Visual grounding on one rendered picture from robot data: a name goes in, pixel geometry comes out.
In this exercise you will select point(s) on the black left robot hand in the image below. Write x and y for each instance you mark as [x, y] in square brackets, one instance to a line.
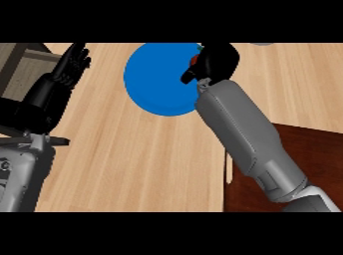
[42, 99]

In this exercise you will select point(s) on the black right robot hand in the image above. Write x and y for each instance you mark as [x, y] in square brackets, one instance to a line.
[218, 63]

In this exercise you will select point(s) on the red bell pepper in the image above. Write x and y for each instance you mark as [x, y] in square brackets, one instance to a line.
[194, 60]

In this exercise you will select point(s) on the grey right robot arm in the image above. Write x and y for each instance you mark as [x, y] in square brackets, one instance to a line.
[258, 146]

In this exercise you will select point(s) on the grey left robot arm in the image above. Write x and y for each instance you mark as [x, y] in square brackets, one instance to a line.
[14, 176]

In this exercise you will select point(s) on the blue plate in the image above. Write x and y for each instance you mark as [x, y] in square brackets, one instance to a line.
[159, 79]

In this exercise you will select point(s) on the dark brown wooden tray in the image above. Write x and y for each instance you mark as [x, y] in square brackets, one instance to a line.
[306, 166]

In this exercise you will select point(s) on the grey wooden cabinet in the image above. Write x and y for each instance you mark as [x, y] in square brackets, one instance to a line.
[12, 69]

